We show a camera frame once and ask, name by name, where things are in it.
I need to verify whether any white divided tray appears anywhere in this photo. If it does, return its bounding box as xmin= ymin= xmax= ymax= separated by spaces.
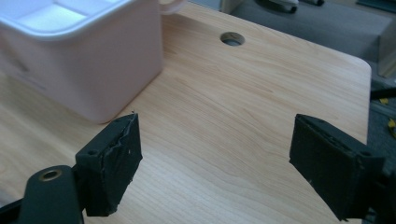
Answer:
xmin=0 ymin=0 xmax=135 ymax=42

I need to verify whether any office chair base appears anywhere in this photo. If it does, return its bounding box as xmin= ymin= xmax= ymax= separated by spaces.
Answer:
xmin=254 ymin=0 xmax=325 ymax=15

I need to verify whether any yellow black floor tape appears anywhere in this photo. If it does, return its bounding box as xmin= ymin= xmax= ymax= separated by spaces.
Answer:
xmin=377 ymin=97 xmax=396 ymax=140

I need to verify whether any pink storage box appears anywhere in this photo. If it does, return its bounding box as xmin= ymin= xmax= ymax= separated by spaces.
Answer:
xmin=0 ymin=0 xmax=165 ymax=125

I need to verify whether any wooden desk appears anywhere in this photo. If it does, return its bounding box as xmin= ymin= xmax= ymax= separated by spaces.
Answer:
xmin=219 ymin=0 xmax=396 ymax=78

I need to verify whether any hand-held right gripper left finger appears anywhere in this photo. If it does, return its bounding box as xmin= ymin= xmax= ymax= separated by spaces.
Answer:
xmin=75 ymin=113 xmax=144 ymax=217

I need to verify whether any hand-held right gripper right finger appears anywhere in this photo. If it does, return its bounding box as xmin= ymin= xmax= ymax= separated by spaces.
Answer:
xmin=289 ymin=113 xmax=387 ymax=222

